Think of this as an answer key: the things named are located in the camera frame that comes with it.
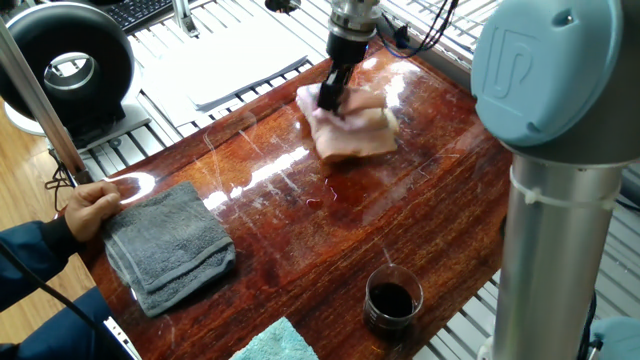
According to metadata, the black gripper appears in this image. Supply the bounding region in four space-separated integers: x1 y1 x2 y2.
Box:
317 32 371 114

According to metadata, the pink striped cloth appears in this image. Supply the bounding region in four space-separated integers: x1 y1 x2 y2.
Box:
295 82 400 162

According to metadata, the forearm in dark blue sleeve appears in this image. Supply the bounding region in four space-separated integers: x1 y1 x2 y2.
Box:
0 215 84 314

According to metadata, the teal cloth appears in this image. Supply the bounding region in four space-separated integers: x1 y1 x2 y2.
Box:
229 316 320 360

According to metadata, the person's hand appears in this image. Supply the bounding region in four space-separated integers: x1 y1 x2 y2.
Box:
64 181 124 244

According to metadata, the large dark liquid puddle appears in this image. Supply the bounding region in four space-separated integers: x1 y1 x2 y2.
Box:
324 172 370 207

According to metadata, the white paper stack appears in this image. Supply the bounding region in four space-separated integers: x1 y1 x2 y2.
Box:
142 19 311 126

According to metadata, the black keyboard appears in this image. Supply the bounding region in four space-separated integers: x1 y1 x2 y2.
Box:
97 0 196 34

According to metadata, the glass beaker with dark liquid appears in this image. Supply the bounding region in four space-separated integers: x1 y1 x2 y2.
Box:
362 263 425 346

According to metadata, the grey folded towel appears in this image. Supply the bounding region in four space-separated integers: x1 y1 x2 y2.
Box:
101 180 237 319

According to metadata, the black round fan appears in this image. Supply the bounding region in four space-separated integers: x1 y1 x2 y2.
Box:
0 1 152 151

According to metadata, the leg in blue trousers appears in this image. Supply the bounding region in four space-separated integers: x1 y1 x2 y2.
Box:
0 287 136 360

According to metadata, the blue cable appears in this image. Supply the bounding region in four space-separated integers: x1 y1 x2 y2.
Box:
377 14 436 60

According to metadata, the black cable bundle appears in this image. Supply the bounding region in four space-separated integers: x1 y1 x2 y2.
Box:
419 0 460 51

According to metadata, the small aluminium bracket post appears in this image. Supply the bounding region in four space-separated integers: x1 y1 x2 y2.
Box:
171 0 201 39

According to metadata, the black cable tangle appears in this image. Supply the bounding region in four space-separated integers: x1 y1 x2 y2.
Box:
43 149 77 211

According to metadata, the slanted aluminium post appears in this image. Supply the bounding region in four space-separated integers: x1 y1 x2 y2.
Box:
0 19 92 185

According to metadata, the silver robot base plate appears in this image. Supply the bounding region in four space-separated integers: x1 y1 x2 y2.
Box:
477 334 496 360

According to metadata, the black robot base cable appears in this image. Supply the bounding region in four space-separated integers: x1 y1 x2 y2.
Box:
577 292 600 360

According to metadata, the thin black cable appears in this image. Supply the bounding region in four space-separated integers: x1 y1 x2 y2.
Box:
0 242 119 360

